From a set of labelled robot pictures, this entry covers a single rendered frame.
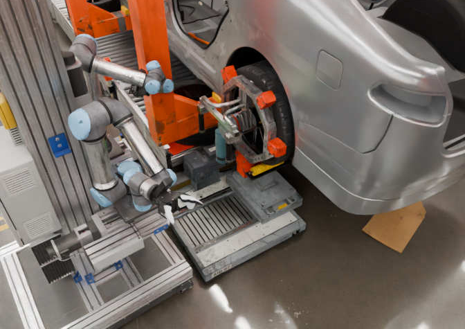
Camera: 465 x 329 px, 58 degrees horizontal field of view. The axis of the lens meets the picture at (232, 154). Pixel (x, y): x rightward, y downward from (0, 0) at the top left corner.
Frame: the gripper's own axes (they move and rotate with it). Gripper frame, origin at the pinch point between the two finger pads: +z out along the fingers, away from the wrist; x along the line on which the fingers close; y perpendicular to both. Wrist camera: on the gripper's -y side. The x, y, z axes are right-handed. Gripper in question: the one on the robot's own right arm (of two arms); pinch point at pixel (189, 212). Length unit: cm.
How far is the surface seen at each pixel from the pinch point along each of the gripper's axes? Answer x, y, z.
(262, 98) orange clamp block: -92, -3, -34
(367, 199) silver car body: -87, 23, 39
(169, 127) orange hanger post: -87, 46, -103
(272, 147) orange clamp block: -92, 25, -23
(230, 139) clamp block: -75, 21, -41
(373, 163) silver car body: -81, -2, 38
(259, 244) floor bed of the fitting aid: -93, 104, -20
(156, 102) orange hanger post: -78, 24, -106
